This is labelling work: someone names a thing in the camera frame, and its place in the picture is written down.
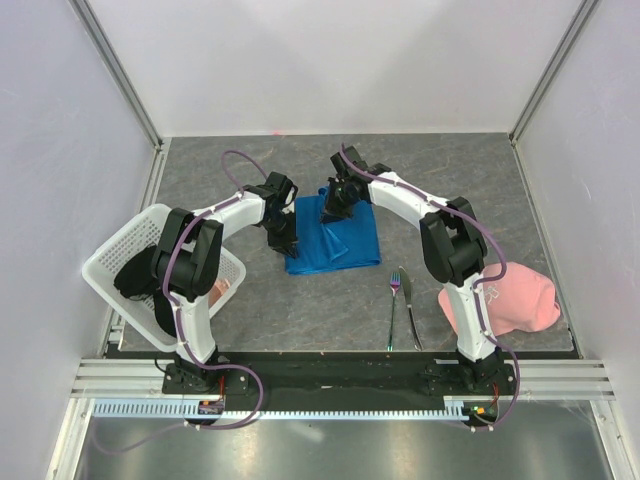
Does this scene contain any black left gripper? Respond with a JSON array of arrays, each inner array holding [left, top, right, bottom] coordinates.
[[262, 210, 299, 260]]

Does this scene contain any blue cloth napkin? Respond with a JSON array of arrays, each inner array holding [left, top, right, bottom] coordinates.
[[285, 187, 381, 275]]

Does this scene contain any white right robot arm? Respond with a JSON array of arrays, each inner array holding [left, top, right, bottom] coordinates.
[[321, 159, 497, 394]]

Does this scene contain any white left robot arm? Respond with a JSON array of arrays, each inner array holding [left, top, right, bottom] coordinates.
[[151, 181, 298, 393]]

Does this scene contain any pink cap in basket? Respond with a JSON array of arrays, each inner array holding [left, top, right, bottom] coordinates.
[[208, 278, 230, 308]]

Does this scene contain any iridescent rainbow fork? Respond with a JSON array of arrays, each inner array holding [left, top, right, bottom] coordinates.
[[387, 270, 401, 352]]

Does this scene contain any silver table knife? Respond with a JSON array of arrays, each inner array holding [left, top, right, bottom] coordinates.
[[399, 266, 423, 351]]

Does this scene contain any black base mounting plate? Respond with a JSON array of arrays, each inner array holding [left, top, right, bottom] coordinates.
[[162, 351, 517, 410]]

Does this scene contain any white plastic perforated basket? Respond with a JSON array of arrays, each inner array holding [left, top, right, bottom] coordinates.
[[82, 204, 246, 363]]

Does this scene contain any black cloth in basket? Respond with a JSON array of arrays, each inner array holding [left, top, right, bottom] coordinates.
[[114, 244, 176, 338]]

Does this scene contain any pink baseball cap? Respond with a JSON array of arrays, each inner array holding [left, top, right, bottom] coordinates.
[[437, 262, 562, 338]]

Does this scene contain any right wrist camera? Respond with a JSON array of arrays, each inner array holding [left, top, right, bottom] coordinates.
[[330, 144, 368, 179]]

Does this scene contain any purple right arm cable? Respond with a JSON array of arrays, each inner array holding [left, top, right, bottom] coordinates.
[[339, 143, 524, 431]]

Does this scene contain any light blue cable duct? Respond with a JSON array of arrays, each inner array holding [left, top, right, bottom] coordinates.
[[93, 398, 469, 421]]

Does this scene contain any left aluminium frame post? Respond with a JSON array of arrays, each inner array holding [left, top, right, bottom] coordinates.
[[69, 0, 164, 150]]

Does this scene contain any aluminium frame post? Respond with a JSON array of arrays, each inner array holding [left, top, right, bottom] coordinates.
[[508, 0, 600, 146], [69, 0, 164, 150]]

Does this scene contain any right aluminium frame post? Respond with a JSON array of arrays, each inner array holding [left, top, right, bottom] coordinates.
[[508, 0, 600, 146]]

